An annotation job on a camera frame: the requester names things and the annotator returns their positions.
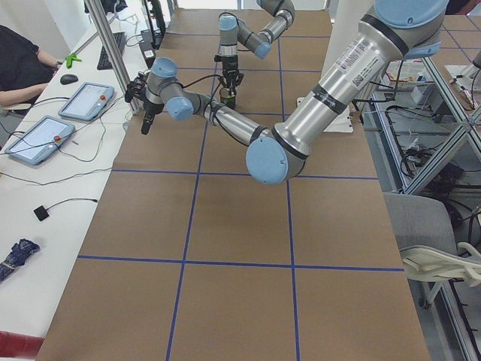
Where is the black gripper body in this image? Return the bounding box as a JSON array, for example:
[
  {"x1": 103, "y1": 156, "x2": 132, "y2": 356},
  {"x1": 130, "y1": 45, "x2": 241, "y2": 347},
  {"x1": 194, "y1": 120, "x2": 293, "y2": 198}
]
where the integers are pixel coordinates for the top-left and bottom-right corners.
[
  {"x1": 220, "y1": 55, "x2": 244, "y2": 89},
  {"x1": 144, "y1": 99, "x2": 163, "y2": 118}
]

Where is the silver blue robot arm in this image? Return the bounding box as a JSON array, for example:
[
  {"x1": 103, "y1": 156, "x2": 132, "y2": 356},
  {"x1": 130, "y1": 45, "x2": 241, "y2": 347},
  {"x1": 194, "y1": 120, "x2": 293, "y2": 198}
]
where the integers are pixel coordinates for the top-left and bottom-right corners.
[
  {"x1": 141, "y1": 1, "x2": 447, "y2": 184},
  {"x1": 214, "y1": 0, "x2": 295, "y2": 97}
]

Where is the black mesh pen cup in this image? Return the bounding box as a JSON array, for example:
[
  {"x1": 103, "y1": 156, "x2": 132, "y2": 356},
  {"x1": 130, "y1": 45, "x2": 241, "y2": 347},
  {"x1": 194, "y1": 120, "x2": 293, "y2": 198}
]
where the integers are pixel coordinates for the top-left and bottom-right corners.
[{"x1": 219, "y1": 88, "x2": 236, "y2": 110}]

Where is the far teach pendant tablet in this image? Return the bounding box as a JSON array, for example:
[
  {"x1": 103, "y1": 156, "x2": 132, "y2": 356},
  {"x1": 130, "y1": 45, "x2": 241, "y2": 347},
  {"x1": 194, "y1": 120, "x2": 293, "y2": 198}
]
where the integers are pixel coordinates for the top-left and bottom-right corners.
[{"x1": 58, "y1": 82, "x2": 114, "y2": 121}]

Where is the teach pendant tablet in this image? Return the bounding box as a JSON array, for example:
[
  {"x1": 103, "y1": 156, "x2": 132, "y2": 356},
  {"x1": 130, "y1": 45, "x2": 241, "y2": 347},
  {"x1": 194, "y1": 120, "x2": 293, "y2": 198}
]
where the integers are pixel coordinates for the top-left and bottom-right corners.
[
  {"x1": 58, "y1": 82, "x2": 114, "y2": 121},
  {"x1": 5, "y1": 116, "x2": 76, "y2": 165}
]

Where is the black keyboard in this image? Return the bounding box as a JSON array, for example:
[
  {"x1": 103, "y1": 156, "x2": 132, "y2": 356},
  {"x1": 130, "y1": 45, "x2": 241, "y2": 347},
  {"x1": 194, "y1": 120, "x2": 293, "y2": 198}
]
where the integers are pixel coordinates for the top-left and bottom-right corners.
[{"x1": 96, "y1": 31, "x2": 127, "y2": 71}]

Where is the black computer mouse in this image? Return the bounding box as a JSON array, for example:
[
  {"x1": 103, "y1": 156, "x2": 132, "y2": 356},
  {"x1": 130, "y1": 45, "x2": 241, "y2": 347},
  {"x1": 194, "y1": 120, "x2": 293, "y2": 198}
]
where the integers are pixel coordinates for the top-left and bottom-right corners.
[{"x1": 59, "y1": 74, "x2": 79, "y2": 85}]

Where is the green plastic clamp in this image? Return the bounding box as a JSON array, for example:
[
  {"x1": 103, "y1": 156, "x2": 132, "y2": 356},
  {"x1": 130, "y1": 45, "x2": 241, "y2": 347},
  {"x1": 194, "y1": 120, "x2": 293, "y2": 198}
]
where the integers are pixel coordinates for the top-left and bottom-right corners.
[{"x1": 65, "y1": 53, "x2": 82, "y2": 69}]

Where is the near teach pendant tablet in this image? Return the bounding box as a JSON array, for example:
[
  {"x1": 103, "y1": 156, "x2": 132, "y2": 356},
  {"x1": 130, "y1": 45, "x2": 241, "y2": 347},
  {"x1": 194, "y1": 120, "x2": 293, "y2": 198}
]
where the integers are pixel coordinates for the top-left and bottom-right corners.
[{"x1": 5, "y1": 116, "x2": 76, "y2": 165}]

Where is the person in black shirt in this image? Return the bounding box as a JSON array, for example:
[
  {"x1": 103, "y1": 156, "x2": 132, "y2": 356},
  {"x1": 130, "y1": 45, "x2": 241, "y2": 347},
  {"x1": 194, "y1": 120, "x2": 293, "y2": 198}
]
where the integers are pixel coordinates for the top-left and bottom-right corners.
[{"x1": 1, "y1": 26, "x2": 63, "y2": 107}]

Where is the small black pad device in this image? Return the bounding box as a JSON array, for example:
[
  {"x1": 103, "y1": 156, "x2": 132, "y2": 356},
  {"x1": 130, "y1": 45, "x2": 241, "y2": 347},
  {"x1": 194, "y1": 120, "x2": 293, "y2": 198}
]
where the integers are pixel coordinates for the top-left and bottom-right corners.
[{"x1": 33, "y1": 205, "x2": 50, "y2": 221}]

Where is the brown paper table mat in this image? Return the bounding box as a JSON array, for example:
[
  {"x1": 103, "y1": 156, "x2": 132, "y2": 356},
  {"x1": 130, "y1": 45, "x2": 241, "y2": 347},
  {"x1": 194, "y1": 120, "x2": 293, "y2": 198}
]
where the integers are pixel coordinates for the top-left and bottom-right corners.
[{"x1": 36, "y1": 9, "x2": 432, "y2": 361}]

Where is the folded dark blue umbrella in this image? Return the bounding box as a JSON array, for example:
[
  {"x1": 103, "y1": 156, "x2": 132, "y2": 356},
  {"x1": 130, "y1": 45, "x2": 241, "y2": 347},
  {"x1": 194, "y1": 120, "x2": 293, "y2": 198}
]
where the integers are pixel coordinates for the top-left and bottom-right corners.
[{"x1": 1, "y1": 238, "x2": 41, "y2": 282}]

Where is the grey office chair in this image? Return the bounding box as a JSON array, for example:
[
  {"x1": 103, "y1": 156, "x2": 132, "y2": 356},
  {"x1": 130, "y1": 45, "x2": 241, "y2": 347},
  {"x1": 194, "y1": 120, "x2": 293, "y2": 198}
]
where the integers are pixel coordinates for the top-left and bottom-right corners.
[{"x1": 383, "y1": 193, "x2": 480, "y2": 309}]

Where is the silver aluminium frame post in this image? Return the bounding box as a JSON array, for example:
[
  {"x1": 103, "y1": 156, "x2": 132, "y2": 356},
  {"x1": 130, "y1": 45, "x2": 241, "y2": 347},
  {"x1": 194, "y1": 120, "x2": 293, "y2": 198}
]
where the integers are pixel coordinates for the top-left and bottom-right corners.
[{"x1": 85, "y1": 0, "x2": 130, "y2": 96}]

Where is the black pad cable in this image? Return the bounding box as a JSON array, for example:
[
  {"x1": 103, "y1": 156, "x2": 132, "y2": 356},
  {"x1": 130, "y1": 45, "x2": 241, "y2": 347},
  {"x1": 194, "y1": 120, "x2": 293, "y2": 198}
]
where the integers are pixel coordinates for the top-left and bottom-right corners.
[{"x1": 47, "y1": 197, "x2": 98, "y2": 211}]

